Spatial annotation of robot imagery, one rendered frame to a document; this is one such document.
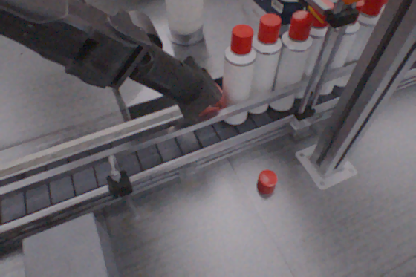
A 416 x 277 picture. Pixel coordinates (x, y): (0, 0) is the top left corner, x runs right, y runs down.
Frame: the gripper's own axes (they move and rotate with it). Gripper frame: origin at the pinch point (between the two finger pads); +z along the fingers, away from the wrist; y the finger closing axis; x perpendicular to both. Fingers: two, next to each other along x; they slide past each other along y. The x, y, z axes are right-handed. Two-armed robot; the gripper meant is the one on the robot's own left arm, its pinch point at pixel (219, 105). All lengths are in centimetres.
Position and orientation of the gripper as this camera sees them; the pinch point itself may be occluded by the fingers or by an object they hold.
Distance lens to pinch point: 58.0
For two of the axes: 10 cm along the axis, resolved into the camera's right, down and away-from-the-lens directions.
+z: 5.7, 2.7, 7.8
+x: -7.1, 6.4, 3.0
